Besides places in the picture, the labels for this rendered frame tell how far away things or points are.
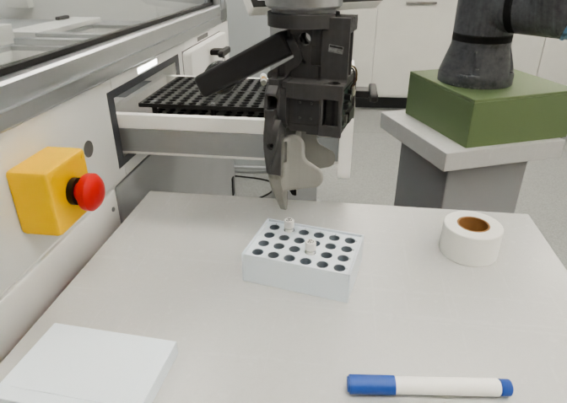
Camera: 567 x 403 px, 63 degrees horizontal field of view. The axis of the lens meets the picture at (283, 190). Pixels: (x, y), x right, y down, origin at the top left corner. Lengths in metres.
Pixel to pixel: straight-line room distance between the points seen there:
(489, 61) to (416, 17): 2.74
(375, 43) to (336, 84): 3.27
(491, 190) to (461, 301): 0.58
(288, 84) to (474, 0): 0.62
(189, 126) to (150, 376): 0.36
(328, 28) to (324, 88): 0.05
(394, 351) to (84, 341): 0.29
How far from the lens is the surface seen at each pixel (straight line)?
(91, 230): 0.67
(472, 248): 0.60
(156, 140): 0.70
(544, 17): 0.97
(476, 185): 1.08
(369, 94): 0.73
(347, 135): 0.62
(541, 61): 4.08
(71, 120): 0.61
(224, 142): 0.67
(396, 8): 3.72
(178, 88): 0.82
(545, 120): 1.08
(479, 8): 1.02
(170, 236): 0.64
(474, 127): 0.97
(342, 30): 0.46
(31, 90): 0.55
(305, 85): 0.46
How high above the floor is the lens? 1.09
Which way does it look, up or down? 27 degrees down
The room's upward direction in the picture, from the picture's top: straight up
